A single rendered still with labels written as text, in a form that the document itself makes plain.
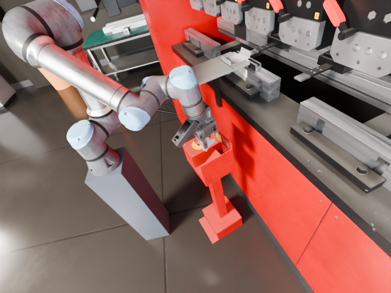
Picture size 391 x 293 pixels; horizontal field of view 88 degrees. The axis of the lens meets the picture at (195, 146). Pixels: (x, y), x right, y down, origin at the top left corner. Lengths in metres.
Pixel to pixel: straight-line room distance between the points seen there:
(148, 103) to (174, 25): 1.29
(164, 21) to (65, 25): 1.09
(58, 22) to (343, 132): 0.91
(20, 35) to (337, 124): 0.92
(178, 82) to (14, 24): 0.45
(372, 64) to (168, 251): 1.44
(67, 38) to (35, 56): 0.15
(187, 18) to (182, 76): 1.29
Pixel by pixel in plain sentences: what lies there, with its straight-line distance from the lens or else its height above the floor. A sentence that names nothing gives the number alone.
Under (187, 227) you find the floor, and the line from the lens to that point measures 1.61.
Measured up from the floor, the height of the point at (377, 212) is 0.88.
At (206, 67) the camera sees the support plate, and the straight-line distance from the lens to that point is 1.06.
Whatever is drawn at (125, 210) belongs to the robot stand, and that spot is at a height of 0.46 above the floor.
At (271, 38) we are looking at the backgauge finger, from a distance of 1.22.
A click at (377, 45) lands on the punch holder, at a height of 1.22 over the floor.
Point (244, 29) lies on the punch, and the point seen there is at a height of 1.13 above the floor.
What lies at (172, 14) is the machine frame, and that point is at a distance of 1.83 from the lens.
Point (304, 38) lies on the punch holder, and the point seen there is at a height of 1.19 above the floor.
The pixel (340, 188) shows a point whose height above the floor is 0.88.
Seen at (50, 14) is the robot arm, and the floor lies 1.38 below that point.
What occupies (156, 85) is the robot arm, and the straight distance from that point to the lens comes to 0.66.
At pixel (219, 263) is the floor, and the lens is 1.50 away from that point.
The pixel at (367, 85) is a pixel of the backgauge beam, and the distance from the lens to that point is 0.99.
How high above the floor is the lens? 1.45
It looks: 45 degrees down
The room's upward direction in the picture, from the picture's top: 17 degrees counter-clockwise
